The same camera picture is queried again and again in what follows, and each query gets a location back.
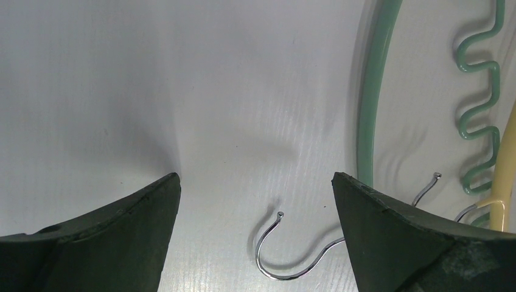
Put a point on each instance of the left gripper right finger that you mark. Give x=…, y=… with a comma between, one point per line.
x=393, y=246

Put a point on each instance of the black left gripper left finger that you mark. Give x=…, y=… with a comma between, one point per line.
x=118, y=247

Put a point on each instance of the pale yellow plastic hanger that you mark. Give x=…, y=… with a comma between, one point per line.
x=503, y=179

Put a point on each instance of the dark green plastic hanger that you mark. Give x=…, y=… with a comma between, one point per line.
x=477, y=179

